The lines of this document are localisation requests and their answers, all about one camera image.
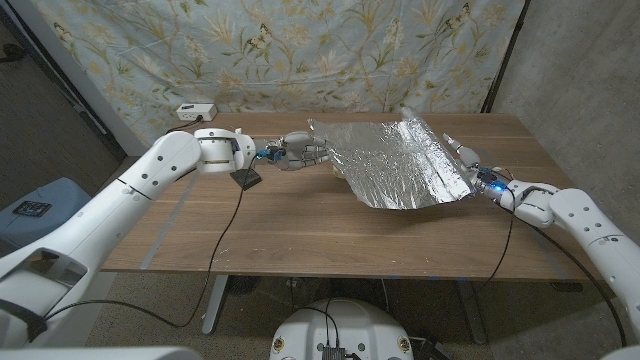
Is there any black backdrop stand pole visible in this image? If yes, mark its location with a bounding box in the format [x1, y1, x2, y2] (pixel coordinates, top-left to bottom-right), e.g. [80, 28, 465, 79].
[480, 0, 532, 114]

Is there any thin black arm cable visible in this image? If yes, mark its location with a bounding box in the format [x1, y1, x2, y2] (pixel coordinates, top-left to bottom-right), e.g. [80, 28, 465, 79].
[42, 154, 261, 330]
[472, 212, 516, 296]

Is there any aluminum foil sheet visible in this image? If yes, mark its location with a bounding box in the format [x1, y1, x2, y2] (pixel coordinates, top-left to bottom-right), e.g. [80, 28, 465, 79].
[307, 106, 476, 211]

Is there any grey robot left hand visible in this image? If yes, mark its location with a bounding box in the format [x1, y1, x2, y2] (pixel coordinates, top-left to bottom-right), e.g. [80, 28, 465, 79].
[267, 130, 332, 172]

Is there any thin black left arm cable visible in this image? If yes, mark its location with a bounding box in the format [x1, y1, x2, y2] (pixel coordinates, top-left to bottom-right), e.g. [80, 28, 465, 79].
[42, 154, 261, 330]

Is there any black printed marker card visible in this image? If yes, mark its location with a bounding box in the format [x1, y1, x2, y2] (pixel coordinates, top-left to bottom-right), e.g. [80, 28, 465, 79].
[12, 200, 53, 218]

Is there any black cable on base dome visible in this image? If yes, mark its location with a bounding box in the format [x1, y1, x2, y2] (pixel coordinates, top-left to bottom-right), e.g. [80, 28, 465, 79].
[298, 298, 342, 349]

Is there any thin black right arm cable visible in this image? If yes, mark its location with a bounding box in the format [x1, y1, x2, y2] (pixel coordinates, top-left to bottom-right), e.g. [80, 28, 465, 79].
[472, 212, 516, 296]

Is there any black power strip cord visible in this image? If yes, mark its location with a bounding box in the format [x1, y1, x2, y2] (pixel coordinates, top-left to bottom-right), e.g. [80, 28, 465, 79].
[165, 115, 205, 135]

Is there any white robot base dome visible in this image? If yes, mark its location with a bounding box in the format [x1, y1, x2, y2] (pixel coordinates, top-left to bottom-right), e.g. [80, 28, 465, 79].
[269, 298, 415, 360]

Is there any grey table leg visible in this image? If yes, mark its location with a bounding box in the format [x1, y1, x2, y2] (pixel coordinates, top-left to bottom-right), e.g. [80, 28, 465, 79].
[201, 274, 230, 336]
[455, 279, 489, 346]

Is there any white power strip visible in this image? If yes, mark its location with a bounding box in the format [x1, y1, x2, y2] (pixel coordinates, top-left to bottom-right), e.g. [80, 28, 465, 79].
[175, 103, 218, 123]

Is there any floral backdrop cloth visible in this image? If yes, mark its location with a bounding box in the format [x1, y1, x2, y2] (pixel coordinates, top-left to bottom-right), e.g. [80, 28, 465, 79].
[30, 0, 529, 151]

